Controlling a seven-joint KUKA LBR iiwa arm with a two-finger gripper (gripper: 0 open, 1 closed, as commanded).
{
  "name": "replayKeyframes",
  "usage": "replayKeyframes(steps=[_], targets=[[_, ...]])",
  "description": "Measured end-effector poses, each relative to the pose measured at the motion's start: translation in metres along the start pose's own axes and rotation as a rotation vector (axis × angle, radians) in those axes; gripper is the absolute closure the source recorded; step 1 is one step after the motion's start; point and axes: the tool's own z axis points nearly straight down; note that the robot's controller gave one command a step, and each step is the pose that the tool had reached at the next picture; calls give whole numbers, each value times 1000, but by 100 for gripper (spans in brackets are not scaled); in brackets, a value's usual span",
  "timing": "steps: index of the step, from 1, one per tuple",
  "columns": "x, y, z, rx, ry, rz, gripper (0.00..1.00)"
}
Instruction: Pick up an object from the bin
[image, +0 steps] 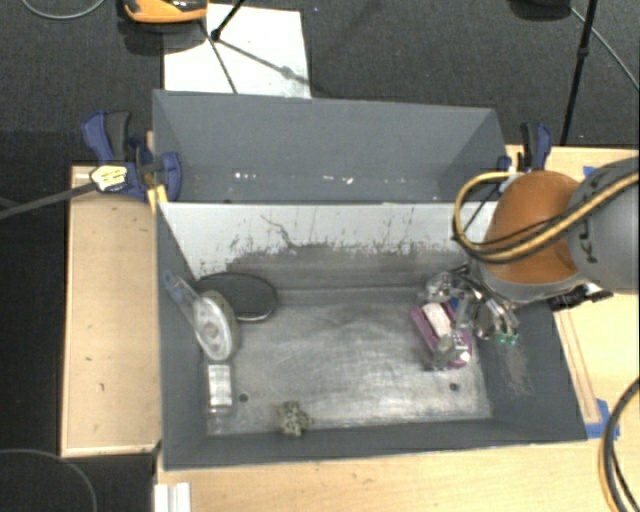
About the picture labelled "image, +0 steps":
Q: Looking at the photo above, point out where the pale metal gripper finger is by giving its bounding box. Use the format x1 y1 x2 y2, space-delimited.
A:
432 335 464 370

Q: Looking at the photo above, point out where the purple and white box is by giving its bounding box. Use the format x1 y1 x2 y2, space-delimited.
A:
409 301 474 372

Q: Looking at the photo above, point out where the grey metal bin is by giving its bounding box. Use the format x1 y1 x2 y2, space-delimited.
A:
151 88 589 471

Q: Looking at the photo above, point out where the speckled beige lump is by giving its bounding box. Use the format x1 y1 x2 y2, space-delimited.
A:
277 399 309 438

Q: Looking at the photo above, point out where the dark grey oval disc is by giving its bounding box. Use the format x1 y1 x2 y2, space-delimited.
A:
194 272 280 323

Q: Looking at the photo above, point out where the pale wood board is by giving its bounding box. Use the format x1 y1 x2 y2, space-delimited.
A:
59 162 164 459

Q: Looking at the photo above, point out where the black cylinder on white bracket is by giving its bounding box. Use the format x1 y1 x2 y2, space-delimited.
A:
547 282 615 312

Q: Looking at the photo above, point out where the clear handle white wheel tool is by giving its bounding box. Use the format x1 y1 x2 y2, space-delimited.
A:
161 269 242 363

